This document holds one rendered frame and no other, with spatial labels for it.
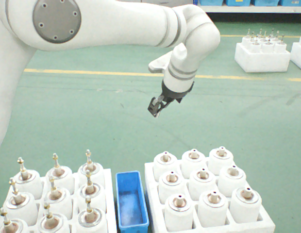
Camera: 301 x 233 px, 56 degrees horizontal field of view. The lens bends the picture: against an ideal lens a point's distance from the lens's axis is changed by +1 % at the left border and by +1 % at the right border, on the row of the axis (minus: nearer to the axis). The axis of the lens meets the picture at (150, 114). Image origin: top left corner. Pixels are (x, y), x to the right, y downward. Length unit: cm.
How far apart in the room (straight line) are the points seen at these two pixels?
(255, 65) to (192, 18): 234
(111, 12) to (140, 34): 7
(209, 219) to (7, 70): 79
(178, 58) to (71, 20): 31
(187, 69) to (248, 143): 119
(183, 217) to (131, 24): 69
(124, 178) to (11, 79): 96
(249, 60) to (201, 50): 229
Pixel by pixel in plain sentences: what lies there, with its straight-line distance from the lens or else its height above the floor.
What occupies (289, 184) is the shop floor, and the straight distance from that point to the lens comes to 157.
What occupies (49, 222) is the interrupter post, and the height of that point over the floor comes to 27.
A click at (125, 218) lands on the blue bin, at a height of 0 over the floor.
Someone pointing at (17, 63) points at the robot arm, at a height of 84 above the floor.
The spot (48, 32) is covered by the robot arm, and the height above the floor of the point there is 89.
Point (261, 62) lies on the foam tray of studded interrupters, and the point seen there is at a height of 9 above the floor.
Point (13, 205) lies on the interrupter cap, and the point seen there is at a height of 25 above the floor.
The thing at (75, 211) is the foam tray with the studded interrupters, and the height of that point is 18.
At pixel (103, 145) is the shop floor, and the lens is 169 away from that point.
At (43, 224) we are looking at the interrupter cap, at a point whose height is 25.
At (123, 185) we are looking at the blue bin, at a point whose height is 5.
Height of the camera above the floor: 97
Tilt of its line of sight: 29 degrees down
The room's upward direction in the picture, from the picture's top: straight up
